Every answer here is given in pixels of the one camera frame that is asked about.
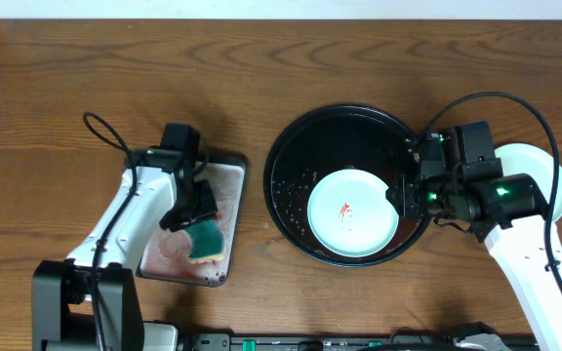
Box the green scrubbing sponge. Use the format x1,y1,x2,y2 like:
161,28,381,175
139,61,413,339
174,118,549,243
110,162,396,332
185,220,224,263

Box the mint plate with red streak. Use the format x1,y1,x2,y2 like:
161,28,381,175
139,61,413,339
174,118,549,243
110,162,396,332
495,143,562,222

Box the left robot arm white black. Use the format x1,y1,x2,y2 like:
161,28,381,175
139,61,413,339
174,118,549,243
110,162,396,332
31,147,218,350

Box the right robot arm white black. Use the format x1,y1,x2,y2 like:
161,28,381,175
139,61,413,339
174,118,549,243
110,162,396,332
387,122,562,350

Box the black rectangular soapy tray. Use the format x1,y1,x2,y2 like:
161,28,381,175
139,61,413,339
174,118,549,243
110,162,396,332
139,156,247,287

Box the round black serving tray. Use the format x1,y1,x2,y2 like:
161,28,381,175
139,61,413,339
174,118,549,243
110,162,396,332
263,104,429,267

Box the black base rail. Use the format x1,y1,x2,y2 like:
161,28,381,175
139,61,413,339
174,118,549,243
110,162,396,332
177,322,540,351

